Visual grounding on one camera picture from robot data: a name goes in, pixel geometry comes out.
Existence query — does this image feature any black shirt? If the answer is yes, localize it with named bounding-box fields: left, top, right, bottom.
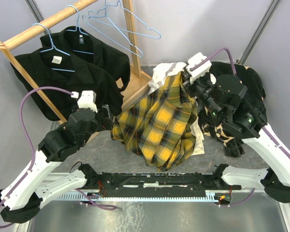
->
left=15, top=49, right=123, bottom=121
left=51, top=26, right=131, bottom=92

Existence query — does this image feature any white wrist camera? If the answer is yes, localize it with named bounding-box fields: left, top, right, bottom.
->
left=71, top=90, right=98, bottom=113
left=186, top=52, right=212, bottom=84

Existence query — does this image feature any empty blue wire hanger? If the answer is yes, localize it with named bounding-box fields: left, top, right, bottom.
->
left=82, top=0, right=161, bottom=40

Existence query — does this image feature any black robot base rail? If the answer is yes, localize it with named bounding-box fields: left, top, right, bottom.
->
left=85, top=173, right=241, bottom=198

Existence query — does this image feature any front black shirt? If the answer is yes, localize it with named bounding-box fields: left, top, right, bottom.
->
left=15, top=49, right=123, bottom=121

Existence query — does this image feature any black floral blanket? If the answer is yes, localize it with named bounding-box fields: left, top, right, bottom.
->
left=197, top=61, right=267, bottom=157

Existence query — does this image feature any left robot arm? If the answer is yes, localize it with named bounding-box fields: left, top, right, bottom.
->
left=0, top=104, right=113, bottom=226

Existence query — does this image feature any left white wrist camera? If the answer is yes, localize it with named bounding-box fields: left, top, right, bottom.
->
left=71, top=90, right=98, bottom=113

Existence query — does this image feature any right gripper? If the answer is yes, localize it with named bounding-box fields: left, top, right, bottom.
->
left=182, top=71, right=224, bottom=118

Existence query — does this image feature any cream folded cloth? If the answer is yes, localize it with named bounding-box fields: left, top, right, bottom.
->
left=190, top=119, right=205, bottom=156

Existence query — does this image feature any rear black shirt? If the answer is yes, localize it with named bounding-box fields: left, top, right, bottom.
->
left=51, top=26, right=131, bottom=92

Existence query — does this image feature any white shirt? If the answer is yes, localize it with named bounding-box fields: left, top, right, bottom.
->
left=148, top=62, right=186, bottom=95

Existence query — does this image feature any wooden clothes rack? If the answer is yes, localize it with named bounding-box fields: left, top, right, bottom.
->
left=0, top=0, right=151, bottom=110

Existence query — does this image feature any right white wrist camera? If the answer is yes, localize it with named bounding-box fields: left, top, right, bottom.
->
left=186, top=52, right=212, bottom=84

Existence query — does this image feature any white cable duct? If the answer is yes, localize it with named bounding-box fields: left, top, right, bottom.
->
left=55, top=191, right=220, bottom=203

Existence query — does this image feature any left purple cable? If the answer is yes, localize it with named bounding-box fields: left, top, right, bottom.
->
left=0, top=87, right=78, bottom=229

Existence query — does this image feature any blue hanger front shirt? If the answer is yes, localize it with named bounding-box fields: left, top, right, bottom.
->
left=33, top=23, right=75, bottom=73

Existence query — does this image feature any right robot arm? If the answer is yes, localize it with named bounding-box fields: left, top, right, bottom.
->
left=184, top=74, right=290, bottom=203

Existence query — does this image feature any blue hanger rear shirt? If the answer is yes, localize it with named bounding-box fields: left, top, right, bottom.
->
left=66, top=5, right=94, bottom=55

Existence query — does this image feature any yellow plaid shirt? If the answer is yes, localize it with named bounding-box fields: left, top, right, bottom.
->
left=111, top=73, right=197, bottom=171

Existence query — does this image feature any blue hanger shirt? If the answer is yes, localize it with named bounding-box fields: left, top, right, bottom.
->
left=66, top=5, right=94, bottom=55
left=33, top=23, right=75, bottom=73

